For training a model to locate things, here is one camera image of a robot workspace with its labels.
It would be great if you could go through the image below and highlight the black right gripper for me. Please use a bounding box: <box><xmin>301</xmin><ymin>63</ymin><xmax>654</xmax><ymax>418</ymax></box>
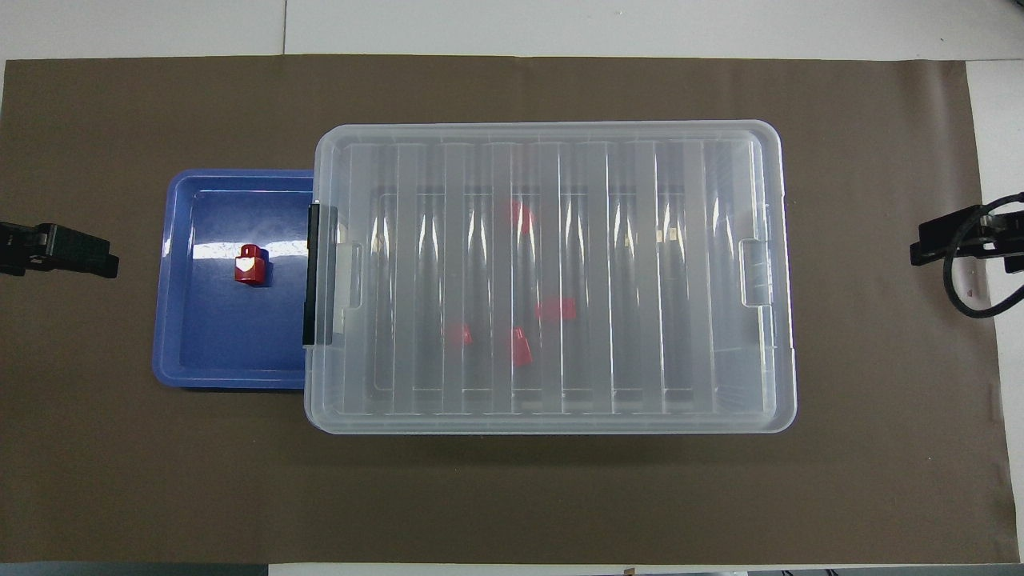
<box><xmin>910</xmin><ymin>194</ymin><xmax>1024</xmax><ymax>274</ymax></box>

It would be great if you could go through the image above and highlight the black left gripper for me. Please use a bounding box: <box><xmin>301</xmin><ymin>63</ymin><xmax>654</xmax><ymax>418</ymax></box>
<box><xmin>0</xmin><ymin>222</ymin><xmax>120</xmax><ymax>279</ymax></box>

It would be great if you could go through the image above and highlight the clear ribbed box lid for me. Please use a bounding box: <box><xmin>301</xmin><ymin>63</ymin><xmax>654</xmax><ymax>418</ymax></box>
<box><xmin>314</xmin><ymin>120</ymin><xmax>798</xmax><ymax>435</ymax></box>

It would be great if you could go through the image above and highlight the blue plastic tray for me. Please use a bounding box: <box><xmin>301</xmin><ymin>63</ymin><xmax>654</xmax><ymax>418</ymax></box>
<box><xmin>152</xmin><ymin>169</ymin><xmax>317</xmax><ymax>390</ymax></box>

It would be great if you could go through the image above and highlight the clear plastic storage box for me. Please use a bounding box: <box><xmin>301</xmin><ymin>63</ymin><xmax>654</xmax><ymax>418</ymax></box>
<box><xmin>303</xmin><ymin>132</ymin><xmax>797</xmax><ymax>435</ymax></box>

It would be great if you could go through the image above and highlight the brown paper mat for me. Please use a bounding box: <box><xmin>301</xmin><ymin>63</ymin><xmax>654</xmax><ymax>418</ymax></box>
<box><xmin>0</xmin><ymin>54</ymin><xmax>1021</xmax><ymax>565</ymax></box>

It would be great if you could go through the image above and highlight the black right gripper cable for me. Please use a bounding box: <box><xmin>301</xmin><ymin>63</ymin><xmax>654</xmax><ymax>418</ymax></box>
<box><xmin>942</xmin><ymin>192</ymin><xmax>1024</xmax><ymax>319</ymax></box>

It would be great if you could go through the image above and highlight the black box latch handle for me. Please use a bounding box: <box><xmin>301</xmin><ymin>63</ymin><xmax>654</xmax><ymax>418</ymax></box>
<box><xmin>302</xmin><ymin>202</ymin><xmax>333</xmax><ymax>347</ymax></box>

